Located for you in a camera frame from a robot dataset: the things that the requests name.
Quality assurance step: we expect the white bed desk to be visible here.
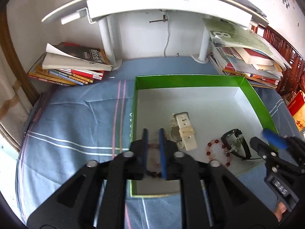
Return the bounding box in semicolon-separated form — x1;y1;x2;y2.
41;0;269;70

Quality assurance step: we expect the red white bead bracelet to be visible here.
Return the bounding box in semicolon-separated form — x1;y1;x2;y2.
205;139;232;168

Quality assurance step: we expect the beige curtain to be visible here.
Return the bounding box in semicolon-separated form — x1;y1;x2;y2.
0;51;33;151

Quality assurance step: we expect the right hand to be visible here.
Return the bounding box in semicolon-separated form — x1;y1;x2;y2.
274;202;287;222

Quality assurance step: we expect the red yellow gift bag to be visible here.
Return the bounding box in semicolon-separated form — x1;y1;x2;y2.
288;90;305;131

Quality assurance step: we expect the book stack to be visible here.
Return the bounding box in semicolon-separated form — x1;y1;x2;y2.
27;42;113;86
203;19;292;89

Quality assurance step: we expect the green cardboard box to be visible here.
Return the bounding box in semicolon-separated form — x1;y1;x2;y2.
131;75;275;198

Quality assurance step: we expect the left book stack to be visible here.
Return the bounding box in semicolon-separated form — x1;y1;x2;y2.
27;42;113;86

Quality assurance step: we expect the pink crystal bead bracelet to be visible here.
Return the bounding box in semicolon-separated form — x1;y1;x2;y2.
147;143;162;169

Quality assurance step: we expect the white wrist watch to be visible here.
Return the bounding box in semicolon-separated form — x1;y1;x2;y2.
170;112;197;151

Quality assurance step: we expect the white hanging cord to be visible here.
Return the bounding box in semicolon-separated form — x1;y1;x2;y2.
163;13;171;58

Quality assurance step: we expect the black wrist watch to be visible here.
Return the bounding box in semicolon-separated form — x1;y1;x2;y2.
221;128;259;161

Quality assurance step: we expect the red wooden headboard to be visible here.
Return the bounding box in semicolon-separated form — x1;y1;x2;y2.
250;25;304;96

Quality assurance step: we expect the right book stack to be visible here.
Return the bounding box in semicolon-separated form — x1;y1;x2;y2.
203;19;292;89

